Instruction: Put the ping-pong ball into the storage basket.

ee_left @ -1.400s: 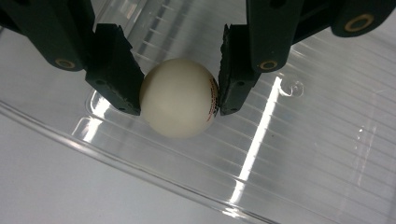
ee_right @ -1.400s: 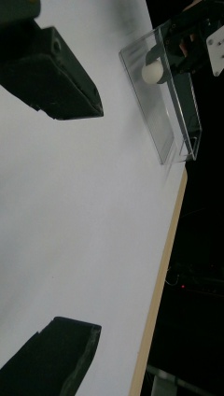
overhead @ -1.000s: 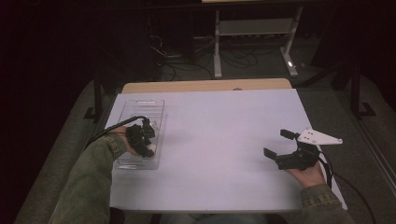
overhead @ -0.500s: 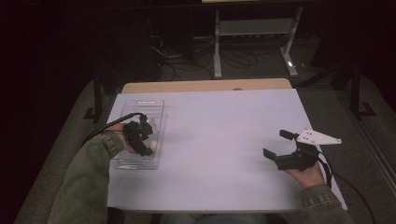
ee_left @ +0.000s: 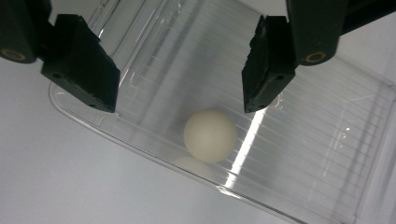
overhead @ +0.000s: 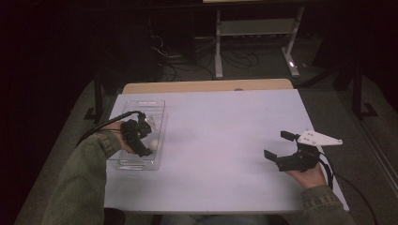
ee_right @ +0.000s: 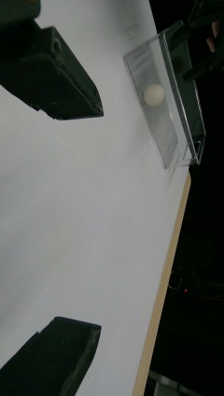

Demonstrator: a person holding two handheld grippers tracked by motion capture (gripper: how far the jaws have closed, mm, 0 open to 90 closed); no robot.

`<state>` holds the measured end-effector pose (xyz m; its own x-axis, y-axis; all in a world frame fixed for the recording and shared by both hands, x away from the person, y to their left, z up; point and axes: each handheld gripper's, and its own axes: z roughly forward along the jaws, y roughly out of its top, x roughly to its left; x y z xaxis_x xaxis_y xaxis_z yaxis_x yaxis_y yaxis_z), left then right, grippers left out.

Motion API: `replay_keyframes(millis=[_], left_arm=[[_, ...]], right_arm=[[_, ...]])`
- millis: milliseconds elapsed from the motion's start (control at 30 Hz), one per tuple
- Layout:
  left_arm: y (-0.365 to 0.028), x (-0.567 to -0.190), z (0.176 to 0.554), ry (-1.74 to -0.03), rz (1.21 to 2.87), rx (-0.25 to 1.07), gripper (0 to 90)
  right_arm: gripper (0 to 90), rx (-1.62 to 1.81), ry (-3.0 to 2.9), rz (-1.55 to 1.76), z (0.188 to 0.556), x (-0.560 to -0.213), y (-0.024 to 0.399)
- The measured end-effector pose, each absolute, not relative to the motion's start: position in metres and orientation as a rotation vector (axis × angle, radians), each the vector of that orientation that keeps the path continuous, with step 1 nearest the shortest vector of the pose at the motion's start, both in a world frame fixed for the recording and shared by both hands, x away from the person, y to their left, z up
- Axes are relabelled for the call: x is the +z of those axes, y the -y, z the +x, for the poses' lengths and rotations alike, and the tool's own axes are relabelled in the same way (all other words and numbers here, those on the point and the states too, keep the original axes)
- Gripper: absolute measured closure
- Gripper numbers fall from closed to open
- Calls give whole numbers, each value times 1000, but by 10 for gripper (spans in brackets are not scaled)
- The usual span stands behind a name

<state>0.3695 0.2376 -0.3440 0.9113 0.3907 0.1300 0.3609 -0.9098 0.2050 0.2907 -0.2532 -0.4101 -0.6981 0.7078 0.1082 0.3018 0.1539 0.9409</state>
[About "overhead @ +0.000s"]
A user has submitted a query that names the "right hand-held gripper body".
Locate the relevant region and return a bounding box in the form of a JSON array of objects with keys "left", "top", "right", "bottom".
[{"left": 276, "top": 128, "right": 344, "bottom": 173}]

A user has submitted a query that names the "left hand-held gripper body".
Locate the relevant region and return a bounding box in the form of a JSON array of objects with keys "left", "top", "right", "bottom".
[{"left": 120, "top": 118, "right": 148, "bottom": 152}]

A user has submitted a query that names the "clear plastic tray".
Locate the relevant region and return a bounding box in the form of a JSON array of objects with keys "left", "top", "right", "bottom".
[{"left": 107, "top": 98, "right": 168, "bottom": 172}]

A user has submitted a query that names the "person's left hand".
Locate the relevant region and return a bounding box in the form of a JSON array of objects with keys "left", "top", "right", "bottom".
[{"left": 102, "top": 121, "right": 136, "bottom": 155}]

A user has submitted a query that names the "person's right hand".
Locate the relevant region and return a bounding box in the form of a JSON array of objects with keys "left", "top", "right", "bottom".
[{"left": 285, "top": 162, "right": 328, "bottom": 190}]

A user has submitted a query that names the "black metal stand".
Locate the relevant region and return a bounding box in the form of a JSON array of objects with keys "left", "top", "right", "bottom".
[
  {"left": 84, "top": 69, "right": 106, "bottom": 123},
  {"left": 351, "top": 62, "right": 379, "bottom": 121}
]

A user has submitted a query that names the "white metal stand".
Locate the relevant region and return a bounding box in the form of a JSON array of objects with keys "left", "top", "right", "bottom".
[{"left": 214, "top": 6, "right": 306, "bottom": 80}]

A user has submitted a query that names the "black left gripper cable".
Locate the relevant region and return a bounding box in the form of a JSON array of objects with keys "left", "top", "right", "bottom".
[{"left": 75, "top": 110, "right": 145, "bottom": 147}]

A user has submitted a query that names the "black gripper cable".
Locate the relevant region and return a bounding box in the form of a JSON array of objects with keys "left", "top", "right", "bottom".
[
  {"left": 75, "top": 110, "right": 145, "bottom": 147},
  {"left": 317, "top": 153, "right": 379, "bottom": 225}
]

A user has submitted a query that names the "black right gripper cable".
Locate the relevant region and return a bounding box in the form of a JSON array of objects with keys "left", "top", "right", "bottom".
[{"left": 317, "top": 153, "right": 379, "bottom": 225}]

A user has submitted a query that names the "tangle of floor cables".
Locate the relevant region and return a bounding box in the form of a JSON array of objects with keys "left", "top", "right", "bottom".
[{"left": 146, "top": 18, "right": 261, "bottom": 83}]

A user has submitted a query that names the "metal frame rail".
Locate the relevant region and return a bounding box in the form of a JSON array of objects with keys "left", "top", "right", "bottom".
[{"left": 341, "top": 90, "right": 398, "bottom": 195}]

